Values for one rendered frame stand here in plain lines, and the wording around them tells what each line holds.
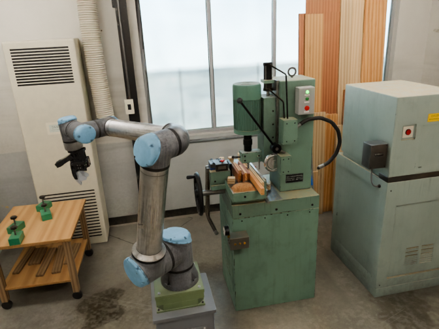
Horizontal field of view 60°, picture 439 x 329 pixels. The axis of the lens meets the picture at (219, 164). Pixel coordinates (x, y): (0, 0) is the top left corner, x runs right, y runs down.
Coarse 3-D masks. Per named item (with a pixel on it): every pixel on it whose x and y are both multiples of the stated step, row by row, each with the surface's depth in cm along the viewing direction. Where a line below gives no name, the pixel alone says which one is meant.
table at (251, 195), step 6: (210, 186) 245; (216, 186) 244; (222, 186) 244; (228, 186) 236; (228, 192) 238; (240, 192) 226; (246, 192) 226; (252, 192) 226; (258, 192) 227; (234, 198) 225; (240, 198) 226; (246, 198) 227; (252, 198) 228; (258, 198) 229
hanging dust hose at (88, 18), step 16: (80, 0) 293; (80, 16) 297; (96, 16) 301; (96, 32) 303; (96, 48) 306; (96, 64) 309; (96, 80) 313; (96, 96) 317; (96, 112) 324; (112, 112) 329
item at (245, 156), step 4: (240, 152) 243; (244, 152) 242; (248, 152) 242; (252, 152) 242; (256, 152) 242; (260, 152) 243; (240, 156) 244; (244, 156) 241; (248, 156) 242; (252, 156) 243; (256, 156) 243; (240, 160) 245; (244, 160) 242; (248, 160) 243; (252, 160) 243; (256, 160) 244; (260, 160) 245
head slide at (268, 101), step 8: (264, 96) 233; (272, 96) 232; (264, 104) 229; (272, 104) 230; (264, 112) 231; (272, 112) 232; (264, 120) 232; (272, 120) 233; (264, 128) 234; (272, 128) 235; (264, 136) 236; (272, 136) 237; (264, 144) 238; (264, 152) 239; (272, 152) 241
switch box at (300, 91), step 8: (296, 88) 224; (304, 88) 220; (312, 88) 221; (296, 96) 225; (304, 96) 221; (312, 96) 222; (296, 104) 226; (304, 104) 223; (312, 104) 224; (296, 112) 228; (304, 112) 225; (312, 112) 226
